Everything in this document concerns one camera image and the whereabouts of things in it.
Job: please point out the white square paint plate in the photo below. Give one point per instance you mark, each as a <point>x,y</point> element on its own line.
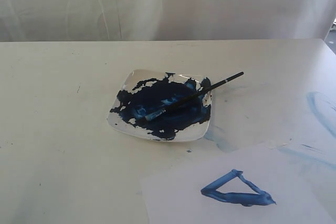
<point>145,91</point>

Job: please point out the white backdrop curtain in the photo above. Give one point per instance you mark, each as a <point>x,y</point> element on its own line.
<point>117,20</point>

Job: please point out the black paintbrush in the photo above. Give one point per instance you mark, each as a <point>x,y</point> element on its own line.
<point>175,105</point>

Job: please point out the white paper sheet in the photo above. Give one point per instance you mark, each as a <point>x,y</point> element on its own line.
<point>252,185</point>

